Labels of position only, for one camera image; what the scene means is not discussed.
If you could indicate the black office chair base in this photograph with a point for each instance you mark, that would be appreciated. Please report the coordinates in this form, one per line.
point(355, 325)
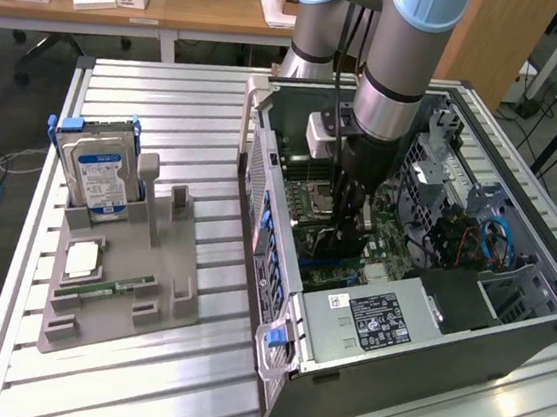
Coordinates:
point(50, 44)

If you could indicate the hard disk in blue caddy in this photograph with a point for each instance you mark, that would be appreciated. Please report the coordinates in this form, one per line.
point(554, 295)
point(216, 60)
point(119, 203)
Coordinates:
point(101, 173)

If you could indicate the silver chipset heat sink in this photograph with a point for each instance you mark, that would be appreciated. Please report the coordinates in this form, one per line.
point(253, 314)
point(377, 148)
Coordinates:
point(377, 274)

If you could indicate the white paper booklet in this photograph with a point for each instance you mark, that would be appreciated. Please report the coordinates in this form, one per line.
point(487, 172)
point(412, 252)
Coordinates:
point(278, 14)

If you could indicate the blue expansion slot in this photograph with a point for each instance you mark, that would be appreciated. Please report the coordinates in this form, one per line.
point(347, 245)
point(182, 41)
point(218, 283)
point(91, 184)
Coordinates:
point(320, 264)

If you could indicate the CPU socket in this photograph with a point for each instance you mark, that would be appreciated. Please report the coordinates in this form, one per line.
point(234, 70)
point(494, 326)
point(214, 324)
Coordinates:
point(321, 198)

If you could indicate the green motherboard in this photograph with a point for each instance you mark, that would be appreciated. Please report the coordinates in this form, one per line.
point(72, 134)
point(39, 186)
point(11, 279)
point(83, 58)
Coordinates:
point(389, 251)

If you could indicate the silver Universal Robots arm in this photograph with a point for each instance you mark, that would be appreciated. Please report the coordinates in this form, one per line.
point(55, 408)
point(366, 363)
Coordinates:
point(406, 57)

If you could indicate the open black PC case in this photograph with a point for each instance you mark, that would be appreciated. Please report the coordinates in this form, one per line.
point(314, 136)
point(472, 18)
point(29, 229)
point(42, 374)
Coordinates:
point(388, 397)

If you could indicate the blue case latch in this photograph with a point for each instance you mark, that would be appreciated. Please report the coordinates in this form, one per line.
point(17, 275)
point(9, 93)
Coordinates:
point(273, 341)

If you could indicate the grey power supply unit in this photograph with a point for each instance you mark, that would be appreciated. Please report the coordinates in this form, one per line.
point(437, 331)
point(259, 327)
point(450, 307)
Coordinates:
point(371, 320)

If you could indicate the wooden desk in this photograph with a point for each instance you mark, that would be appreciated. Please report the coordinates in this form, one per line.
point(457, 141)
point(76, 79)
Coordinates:
point(54, 12)

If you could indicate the silver CPU chip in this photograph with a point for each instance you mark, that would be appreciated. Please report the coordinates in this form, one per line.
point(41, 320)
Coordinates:
point(82, 259)

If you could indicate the wooden cabinet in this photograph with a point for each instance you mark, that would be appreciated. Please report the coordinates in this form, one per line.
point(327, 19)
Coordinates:
point(502, 58)

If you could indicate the grey parts rack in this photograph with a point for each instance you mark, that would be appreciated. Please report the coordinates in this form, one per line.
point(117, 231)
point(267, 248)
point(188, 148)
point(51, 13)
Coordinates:
point(122, 256)

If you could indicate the green RAM stick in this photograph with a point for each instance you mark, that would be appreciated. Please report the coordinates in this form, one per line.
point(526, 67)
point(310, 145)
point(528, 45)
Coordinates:
point(98, 290)

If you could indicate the graphics card with metal bracket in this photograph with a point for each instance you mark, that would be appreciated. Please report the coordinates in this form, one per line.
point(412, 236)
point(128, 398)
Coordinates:
point(317, 243)

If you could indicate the metal disk bay cage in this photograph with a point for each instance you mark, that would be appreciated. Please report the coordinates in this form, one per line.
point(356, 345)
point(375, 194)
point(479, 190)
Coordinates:
point(424, 210)

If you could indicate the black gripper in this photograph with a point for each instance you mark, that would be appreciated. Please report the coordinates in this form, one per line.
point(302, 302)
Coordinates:
point(366, 168)

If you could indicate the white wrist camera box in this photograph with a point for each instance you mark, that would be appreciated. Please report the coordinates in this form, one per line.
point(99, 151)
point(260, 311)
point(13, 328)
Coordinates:
point(323, 138)

